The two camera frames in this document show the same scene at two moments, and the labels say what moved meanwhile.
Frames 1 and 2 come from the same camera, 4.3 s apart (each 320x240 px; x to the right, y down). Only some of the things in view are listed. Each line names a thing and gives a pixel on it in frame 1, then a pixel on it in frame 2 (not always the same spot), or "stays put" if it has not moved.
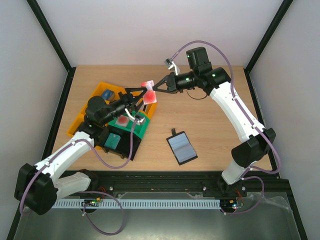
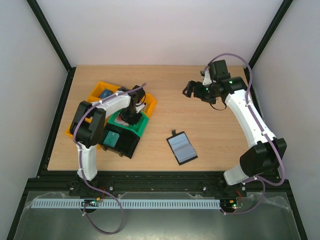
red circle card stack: x=122 y=121 stays put
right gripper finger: x=165 y=80 → x=194 y=84
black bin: x=123 y=148 stays put
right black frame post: x=284 y=8 stays put
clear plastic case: x=182 y=149 stays put
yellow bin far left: x=103 y=86 stays put
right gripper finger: x=155 y=88 → x=188 y=90
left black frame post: x=54 y=43 stays put
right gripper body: x=171 y=83 → x=195 y=89
